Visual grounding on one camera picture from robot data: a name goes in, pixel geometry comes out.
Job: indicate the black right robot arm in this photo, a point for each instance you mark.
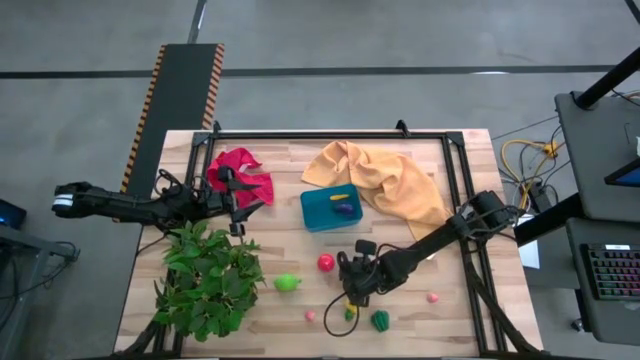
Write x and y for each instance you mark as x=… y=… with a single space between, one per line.
x=430 y=240

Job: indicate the yellow waffle towel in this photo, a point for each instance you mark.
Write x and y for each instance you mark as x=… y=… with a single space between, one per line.
x=390 y=185

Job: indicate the black power brick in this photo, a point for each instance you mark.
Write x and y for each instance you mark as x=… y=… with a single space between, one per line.
x=537 y=194

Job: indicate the green leafy artificial plant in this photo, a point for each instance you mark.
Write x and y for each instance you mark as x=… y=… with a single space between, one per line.
x=210 y=280

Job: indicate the white paper sheet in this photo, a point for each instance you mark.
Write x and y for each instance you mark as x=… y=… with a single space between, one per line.
x=530 y=255

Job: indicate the red toy apple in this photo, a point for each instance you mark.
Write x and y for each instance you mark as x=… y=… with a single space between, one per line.
x=326 y=262

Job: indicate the light green toy fruit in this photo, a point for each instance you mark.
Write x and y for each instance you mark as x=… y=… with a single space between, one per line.
x=286 y=283

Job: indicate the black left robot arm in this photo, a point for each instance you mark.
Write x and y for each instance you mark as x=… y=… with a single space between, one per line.
x=125 y=206

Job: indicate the purple toy eggplant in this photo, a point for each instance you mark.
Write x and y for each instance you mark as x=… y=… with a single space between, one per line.
x=345 y=208

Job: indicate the red cloth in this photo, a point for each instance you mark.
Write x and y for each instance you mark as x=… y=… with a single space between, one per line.
x=240 y=162

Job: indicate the black device blue light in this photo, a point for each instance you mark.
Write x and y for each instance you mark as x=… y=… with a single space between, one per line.
x=10 y=215

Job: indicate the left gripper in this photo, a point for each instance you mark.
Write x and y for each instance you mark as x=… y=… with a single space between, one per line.
x=219 y=201

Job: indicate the small pink toy fruit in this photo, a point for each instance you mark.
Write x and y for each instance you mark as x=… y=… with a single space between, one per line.
x=310 y=315
x=432 y=298

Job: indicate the black striped floor ramp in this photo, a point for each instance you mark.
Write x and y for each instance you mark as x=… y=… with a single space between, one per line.
x=180 y=90

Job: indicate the dark green toy vegetable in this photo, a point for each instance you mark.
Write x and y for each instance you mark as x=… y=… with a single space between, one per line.
x=380 y=321

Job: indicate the teal tupperware container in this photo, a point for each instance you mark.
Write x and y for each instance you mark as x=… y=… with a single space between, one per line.
x=320 y=212

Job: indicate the grey metal stand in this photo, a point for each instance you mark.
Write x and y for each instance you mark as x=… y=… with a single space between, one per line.
x=30 y=247

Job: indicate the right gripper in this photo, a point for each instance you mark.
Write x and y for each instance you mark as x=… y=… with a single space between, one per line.
x=359 y=275

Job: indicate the black diagonal bar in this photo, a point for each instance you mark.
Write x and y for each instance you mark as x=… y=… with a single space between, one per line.
x=547 y=220

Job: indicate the yellow toy corn green stem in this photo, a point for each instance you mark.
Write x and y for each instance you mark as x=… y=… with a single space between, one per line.
x=350 y=312

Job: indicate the black pole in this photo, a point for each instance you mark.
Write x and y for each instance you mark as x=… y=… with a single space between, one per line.
x=607 y=80

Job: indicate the grey desk with pole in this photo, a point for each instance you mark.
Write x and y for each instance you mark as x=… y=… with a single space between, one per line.
x=595 y=150

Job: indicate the black aluminium table frame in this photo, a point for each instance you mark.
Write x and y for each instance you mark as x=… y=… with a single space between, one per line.
x=325 y=135

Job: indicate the grey keyboard desk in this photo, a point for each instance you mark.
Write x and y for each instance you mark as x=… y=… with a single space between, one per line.
x=577 y=305

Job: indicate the black backlit keyboard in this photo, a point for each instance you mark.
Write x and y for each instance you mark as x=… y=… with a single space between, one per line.
x=615 y=272

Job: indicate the blue screen device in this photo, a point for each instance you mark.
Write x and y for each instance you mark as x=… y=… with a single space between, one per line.
x=629 y=177

